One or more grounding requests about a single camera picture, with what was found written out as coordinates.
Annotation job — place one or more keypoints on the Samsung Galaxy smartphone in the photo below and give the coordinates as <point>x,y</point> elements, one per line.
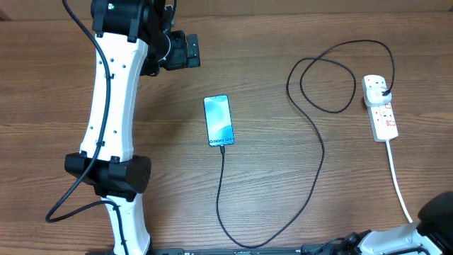
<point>220,130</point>

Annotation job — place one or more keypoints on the white power strip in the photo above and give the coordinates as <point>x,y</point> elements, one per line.
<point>381,118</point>

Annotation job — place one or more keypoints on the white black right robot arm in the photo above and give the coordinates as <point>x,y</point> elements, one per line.
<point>430,234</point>

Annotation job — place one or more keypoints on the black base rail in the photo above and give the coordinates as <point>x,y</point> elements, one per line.
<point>306,249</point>

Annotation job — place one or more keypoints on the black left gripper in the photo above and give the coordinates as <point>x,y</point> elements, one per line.
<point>181,59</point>

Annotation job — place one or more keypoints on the white charger plug adapter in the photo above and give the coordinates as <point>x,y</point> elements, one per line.
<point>374,96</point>

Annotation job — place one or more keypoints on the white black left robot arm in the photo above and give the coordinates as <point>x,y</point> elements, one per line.
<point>132,39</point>

